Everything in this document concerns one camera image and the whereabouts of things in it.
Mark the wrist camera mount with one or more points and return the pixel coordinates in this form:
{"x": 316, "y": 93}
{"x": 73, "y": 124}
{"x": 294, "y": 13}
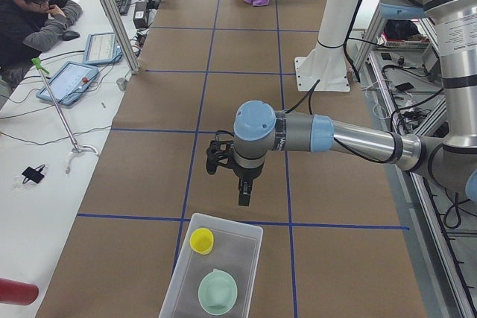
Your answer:
{"x": 219, "y": 153}

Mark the black power adapter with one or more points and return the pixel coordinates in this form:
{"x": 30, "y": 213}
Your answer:
{"x": 141, "y": 15}

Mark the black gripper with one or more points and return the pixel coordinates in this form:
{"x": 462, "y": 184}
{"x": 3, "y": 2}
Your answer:
{"x": 244, "y": 175}

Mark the small black device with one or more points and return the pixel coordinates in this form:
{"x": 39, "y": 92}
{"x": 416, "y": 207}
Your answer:
{"x": 34, "y": 175}

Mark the aluminium frame post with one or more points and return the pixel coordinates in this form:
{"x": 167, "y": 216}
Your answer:
{"x": 122, "y": 38}

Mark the black computer mouse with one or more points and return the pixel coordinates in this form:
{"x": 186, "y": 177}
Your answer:
{"x": 69, "y": 36}

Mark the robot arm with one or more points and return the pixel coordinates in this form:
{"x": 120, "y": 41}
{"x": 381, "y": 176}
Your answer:
{"x": 450, "y": 161}

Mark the yellow cup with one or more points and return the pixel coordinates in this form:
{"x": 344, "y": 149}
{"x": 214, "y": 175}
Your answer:
{"x": 202, "y": 241}

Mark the green bowl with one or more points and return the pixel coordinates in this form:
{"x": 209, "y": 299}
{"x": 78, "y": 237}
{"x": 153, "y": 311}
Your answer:
{"x": 217, "y": 292}

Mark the teach pendant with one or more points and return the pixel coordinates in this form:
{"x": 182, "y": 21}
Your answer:
{"x": 70, "y": 81}
{"x": 101, "y": 49}

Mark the near teach pendant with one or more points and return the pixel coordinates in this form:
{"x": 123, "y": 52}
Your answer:
{"x": 70, "y": 81}

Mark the white pedestal column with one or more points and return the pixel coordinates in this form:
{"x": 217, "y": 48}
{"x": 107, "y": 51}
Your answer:
{"x": 325, "y": 68}

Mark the clear plastic bin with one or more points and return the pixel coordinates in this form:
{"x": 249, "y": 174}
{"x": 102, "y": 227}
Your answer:
{"x": 235, "y": 250}

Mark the far teach pendant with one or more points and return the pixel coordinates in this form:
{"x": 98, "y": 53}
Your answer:
{"x": 101, "y": 49}

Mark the seated person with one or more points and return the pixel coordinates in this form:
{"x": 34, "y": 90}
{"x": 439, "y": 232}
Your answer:
{"x": 29, "y": 28}

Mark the small metal cylinder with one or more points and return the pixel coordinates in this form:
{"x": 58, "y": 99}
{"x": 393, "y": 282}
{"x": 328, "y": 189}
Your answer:
{"x": 122, "y": 83}

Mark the red bottle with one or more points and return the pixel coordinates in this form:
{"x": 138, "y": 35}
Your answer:
{"x": 18, "y": 293}

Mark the green handled grabber stick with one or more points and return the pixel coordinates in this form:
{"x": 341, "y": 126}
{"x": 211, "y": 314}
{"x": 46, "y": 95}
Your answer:
{"x": 77, "y": 149}

